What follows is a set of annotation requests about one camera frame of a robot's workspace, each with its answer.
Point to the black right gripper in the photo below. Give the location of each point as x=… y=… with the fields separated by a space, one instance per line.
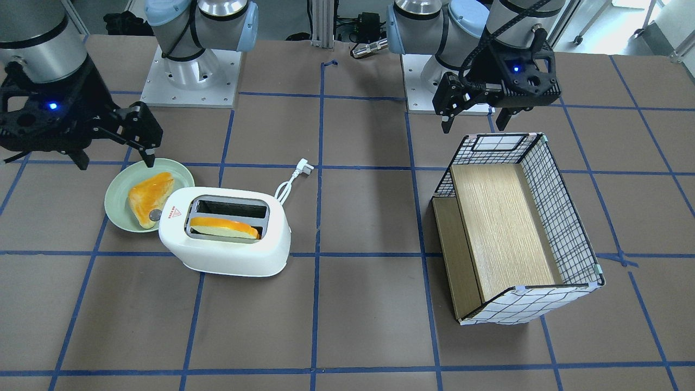
x=88 y=92

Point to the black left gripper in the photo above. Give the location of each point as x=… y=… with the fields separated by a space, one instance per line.
x=490 y=66

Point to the white two-slot toaster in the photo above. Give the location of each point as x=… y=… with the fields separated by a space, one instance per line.
x=262 y=257

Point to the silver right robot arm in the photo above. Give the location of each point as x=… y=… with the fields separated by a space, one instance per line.
x=40 y=35

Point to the toast slice in toaster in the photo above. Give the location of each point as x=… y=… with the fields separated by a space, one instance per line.
x=222 y=227

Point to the toast slice on plate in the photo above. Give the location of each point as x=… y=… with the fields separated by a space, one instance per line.
x=148 y=195

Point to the light green plate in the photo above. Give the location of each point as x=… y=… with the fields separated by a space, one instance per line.
x=116 y=198

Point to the light wooden board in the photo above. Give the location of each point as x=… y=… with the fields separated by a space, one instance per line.
x=493 y=242

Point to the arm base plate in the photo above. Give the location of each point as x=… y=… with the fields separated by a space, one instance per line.
x=421 y=76
x=210 y=81

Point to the wire grid fabric basket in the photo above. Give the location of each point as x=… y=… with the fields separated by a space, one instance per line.
x=572 y=251

